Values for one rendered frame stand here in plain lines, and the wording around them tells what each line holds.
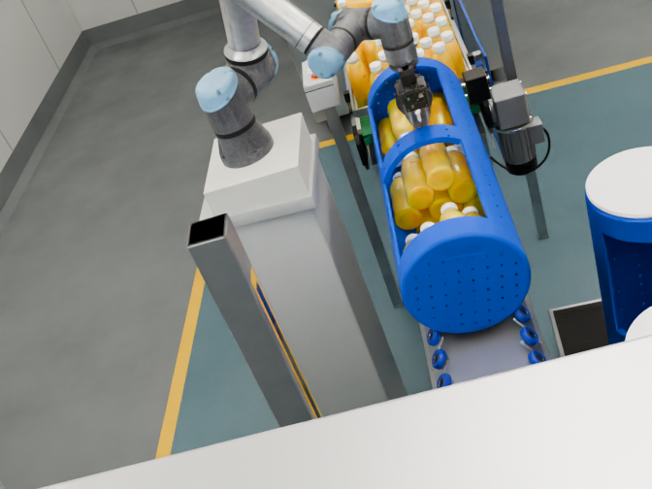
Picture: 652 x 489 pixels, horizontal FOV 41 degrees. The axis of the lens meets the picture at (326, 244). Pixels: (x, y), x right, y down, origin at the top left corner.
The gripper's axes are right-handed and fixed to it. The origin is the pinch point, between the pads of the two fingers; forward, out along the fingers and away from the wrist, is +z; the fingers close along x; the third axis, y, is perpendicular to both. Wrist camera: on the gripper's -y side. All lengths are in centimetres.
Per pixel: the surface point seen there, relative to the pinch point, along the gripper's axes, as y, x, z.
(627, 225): 33, 39, 22
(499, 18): -94, 36, 23
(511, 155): -67, 28, 62
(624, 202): 27, 40, 19
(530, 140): -67, 35, 58
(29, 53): -390, -249, 83
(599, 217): 26.5, 34.4, 22.6
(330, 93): -68, -26, 19
